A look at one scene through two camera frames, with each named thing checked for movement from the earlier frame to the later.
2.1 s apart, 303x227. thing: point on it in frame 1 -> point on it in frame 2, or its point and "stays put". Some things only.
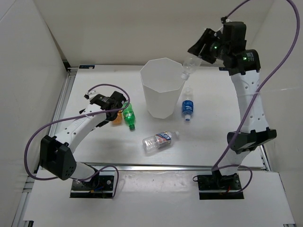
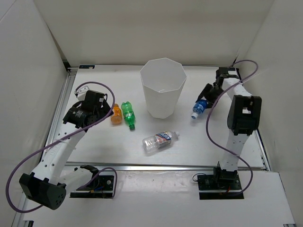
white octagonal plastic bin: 163,86 stays put
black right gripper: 207,38 -> 205,91
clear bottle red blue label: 152,143 stays put
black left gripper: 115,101 -> 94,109
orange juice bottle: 118,119 stays put
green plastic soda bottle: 129,115 stays put
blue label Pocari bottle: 188,104 -> 199,107
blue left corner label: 86,66 stays put
